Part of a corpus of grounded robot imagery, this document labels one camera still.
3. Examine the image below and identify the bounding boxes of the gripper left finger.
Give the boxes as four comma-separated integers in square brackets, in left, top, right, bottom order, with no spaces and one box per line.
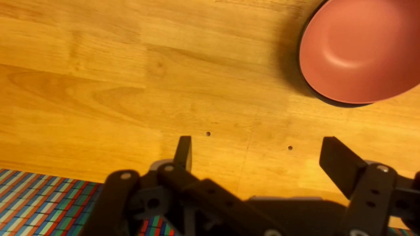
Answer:
[78,135,283,236]

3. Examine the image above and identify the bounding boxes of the pink bowl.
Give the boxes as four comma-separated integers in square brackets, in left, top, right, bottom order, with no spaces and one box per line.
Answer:
[298,0,420,108]

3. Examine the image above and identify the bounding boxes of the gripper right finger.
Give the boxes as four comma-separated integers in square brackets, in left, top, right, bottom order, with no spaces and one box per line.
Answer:
[319,136,420,236]

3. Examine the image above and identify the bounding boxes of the striped woven placemat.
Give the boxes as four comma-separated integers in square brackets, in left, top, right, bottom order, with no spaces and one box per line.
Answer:
[0,168,178,236]

